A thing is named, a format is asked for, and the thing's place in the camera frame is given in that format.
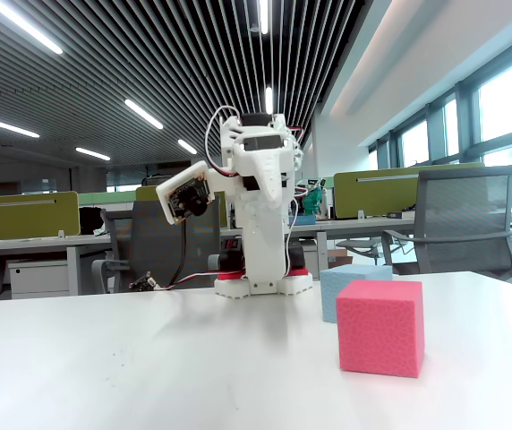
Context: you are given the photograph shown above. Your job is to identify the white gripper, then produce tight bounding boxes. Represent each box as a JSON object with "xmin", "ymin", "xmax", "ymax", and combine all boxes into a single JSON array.
[{"xmin": 233, "ymin": 133, "xmax": 297, "ymax": 209}]

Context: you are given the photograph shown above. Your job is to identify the blue foam cube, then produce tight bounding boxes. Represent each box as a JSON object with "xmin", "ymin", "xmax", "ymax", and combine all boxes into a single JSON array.
[{"xmin": 319, "ymin": 263, "xmax": 394, "ymax": 324}]

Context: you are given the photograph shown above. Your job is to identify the red foam cube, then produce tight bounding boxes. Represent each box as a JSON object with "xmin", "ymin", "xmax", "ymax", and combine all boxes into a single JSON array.
[{"xmin": 336, "ymin": 279, "xmax": 426, "ymax": 380}]

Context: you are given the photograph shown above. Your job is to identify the teal figurine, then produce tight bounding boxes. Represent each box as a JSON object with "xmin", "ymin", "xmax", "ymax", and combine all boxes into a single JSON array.
[{"xmin": 303, "ymin": 177, "xmax": 329, "ymax": 220}]

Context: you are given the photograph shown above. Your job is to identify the long white office desk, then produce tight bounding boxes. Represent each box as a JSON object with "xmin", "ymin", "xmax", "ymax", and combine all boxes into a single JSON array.
[{"xmin": 219, "ymin": 217, "xmax": 512, "ymax": 272}]

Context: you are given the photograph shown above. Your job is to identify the brown cardboard box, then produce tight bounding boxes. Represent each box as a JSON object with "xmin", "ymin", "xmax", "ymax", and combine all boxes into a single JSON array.
[{"xmin": 327, "ymin": 249, "xmax": 354, "ymax": 270}]

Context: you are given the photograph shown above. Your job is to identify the narrow olive green desk divider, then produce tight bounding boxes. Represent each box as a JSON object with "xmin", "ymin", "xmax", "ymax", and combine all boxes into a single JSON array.
[{"xmin": 135, "ymin": 184, "xmax": 230, "ymax": 229}]

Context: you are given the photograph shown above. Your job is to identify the dark grey office chair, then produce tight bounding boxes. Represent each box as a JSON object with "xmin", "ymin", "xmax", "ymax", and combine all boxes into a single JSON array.
[{"xmin": 92, "ymin": 196, "xmax": 222, "ymax": 295}]

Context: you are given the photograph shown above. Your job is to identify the small black circuit board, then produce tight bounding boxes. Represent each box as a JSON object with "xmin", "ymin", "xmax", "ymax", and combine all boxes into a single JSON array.
[{"xmin": 129, "ymin": 271, "xmax": 158, "ymax": 292}]

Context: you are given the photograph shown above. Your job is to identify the black bag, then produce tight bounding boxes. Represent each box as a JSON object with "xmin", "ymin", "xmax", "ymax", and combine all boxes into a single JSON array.
[{"xmin": 79, "ymin": 206, "xmax": 106, "ymax": 237}]

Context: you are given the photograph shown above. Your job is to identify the grey mesh office chair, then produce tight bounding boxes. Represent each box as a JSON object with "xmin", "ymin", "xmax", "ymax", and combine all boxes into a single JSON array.
[{"xmin": 336, "ymin": 164, "xmax": 512, "ymax": 281}]

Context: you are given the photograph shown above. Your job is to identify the wide olive green desk divider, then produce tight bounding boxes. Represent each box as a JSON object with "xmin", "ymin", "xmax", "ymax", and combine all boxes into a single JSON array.
[{"xmin": 0, "ymin": 191, "xmax": 81, "ymax": 243}]

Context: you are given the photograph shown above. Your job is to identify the white drawer cabinet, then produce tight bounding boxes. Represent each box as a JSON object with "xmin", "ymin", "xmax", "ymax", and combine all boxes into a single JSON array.
[{"xmin": 7, "ymin": 259, "xmax": 70, "ymax": 299}]

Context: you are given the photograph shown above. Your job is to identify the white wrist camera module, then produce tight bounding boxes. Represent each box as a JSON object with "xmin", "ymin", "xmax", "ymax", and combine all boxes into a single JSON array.
[{"xmin": 156, "ymin": 160, "xmax": 215, "ymax": 225}]

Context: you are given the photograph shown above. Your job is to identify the olive divider with white rail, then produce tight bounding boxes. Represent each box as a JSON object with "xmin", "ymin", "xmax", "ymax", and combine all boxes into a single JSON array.
[{"xmin": 332, "ymin": 162, "xmax": 485, "ymax": 219}]

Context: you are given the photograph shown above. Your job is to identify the black camera cable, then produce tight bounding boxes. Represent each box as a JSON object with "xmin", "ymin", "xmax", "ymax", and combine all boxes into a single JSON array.
[{"xmin": 165, "ymin": 219, "xmax": 190, "ymax": 288}]

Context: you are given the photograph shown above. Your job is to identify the white red servo cable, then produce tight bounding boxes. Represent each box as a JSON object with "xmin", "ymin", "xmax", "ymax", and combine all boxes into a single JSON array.
[{"xmin": 155, "ymin": 270, "xmax": 239, "ymax": 292}]

